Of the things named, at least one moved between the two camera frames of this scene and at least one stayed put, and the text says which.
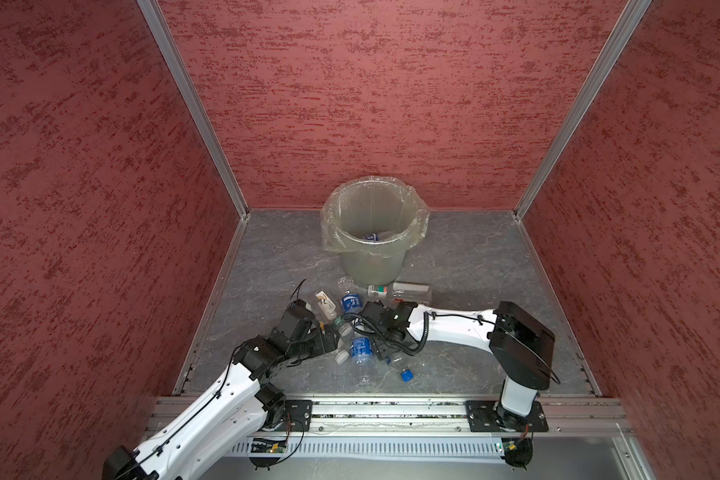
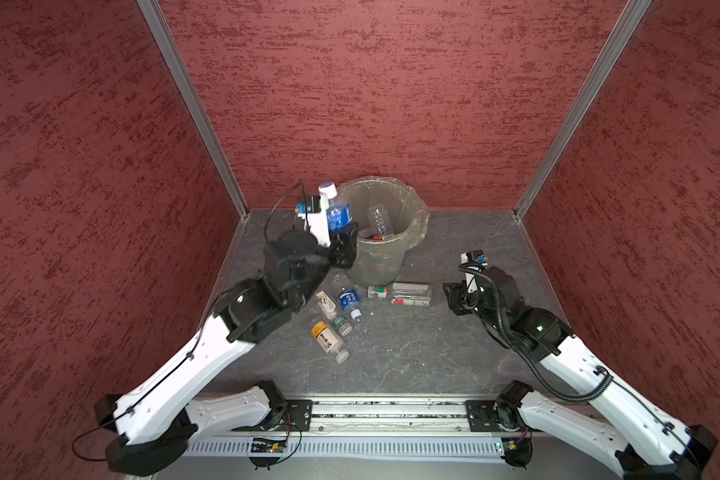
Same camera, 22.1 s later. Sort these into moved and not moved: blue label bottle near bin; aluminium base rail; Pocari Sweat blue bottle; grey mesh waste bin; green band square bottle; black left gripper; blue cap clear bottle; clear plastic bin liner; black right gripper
Moved: Pocari Sweat blue bottle; black left gripper; black right gripper; blue cap clear bottle
Not moved: clear plastic bin liner; grey mesh waste bin; aluminium base rail; green band square bottle; blue label bottle near bin
